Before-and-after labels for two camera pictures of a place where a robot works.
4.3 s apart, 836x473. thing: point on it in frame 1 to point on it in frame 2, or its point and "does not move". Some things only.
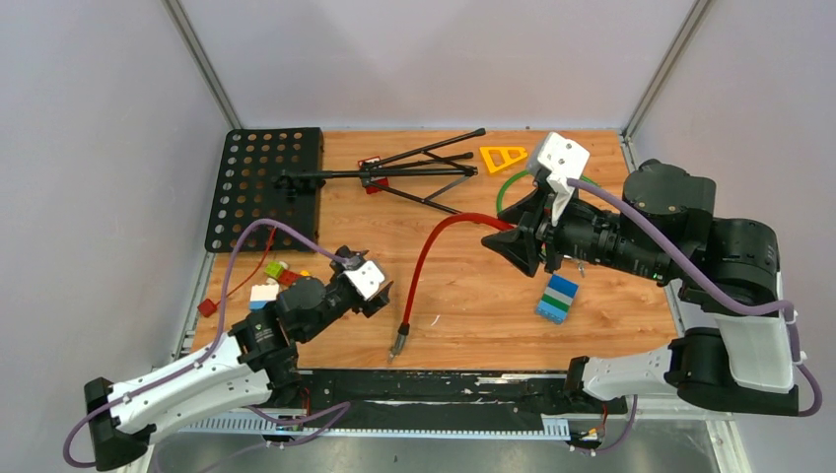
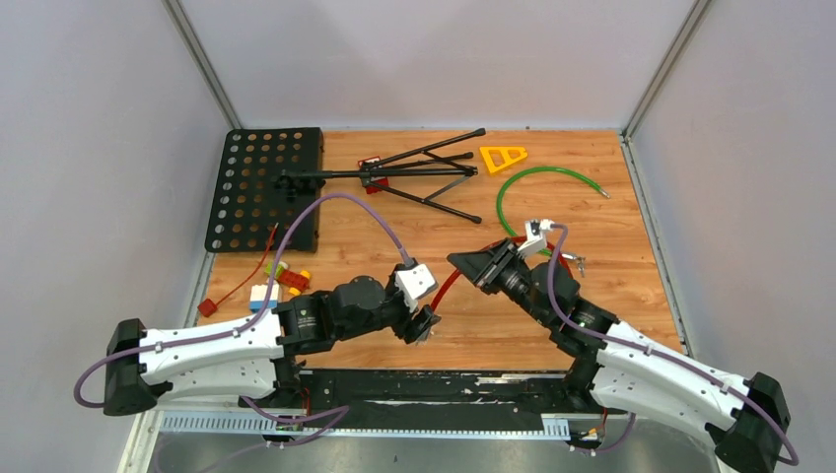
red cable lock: x=405 y=324 to x=505 y=241
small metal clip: x=582 y=266 does not move
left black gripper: x=369 y=306 to x=412 y=331
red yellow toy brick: x=288 y=277 does not move
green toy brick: x=274 y=269 does not move
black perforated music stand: x=279 y=173 does not move
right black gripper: x=522 y=244 to x=485 y=267
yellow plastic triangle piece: x=498 y=157 does not move
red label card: x=381 y=180 does not move
